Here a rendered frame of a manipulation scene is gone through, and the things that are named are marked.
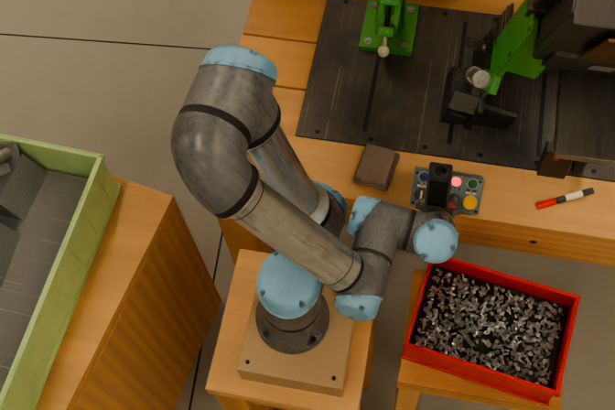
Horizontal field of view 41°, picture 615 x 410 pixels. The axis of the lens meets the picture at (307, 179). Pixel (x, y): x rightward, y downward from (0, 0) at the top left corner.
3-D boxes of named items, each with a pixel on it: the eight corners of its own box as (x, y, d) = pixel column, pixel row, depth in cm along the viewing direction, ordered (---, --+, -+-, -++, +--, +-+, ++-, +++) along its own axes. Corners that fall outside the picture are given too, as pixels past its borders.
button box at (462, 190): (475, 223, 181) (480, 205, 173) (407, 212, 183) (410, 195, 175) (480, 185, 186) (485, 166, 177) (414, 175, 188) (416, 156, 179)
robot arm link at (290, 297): (252, 321, 157) (245, 296, 146) (274, 259, 163) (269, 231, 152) (311, 339, 156) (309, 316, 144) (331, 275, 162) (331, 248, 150)
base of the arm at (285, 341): (325, 358, 164) (325, 343, 155) (251, 350, 165) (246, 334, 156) (333, 287, 171) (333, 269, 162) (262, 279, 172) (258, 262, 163)
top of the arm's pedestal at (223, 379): (357, 421, 169) (357, 417, 165) (207, 393, 173) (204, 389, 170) (380, 276, 183) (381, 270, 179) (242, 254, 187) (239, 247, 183)
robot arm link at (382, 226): (341, 240, 141) (404, 258, 140) (360, 185, 146) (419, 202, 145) (339, 256, 148) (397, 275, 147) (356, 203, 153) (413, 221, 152)
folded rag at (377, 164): (367, 145, 188) (367, 139, 185) (400, 156, 186) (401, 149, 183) (352, 182, 184) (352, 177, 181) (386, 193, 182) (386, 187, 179)
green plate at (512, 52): (524, 96, 174) (573, 42, 155) (487, 85, 173) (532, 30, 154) (528, 52, 179) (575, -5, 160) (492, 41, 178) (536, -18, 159)
